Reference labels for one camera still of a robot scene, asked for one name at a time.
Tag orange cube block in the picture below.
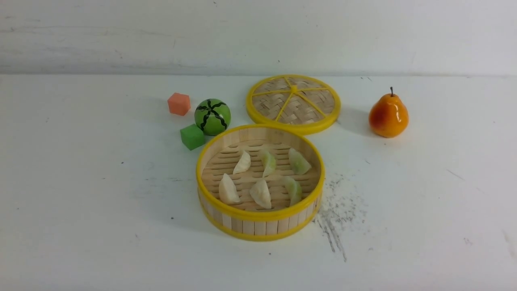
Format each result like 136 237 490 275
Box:
167 92 191 116

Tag green toy watermelon ball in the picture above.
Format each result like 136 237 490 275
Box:
194 98 231 136

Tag white dumpling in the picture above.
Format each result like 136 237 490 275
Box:
219 173 241 205
233 150 251 175

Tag cream dumpling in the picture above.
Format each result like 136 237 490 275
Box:
249 179 272 209

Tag pale green dumpling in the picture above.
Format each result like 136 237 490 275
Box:
288 148 312 175

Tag orange toy pear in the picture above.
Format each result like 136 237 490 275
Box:
368 86 410 138

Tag green-tinted dumpling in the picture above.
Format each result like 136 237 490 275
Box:
282 176 302 207

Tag pale yellow-green dumpling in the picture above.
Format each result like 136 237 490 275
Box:
258 149 277 177

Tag green cube block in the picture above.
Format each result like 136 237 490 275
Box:
180 124 205 151

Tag bamboo steamer tray yellow rims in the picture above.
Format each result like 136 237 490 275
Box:
195 124 325 241

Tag bamboo steamer lid yellow rim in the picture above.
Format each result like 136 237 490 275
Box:
245 74 341 135

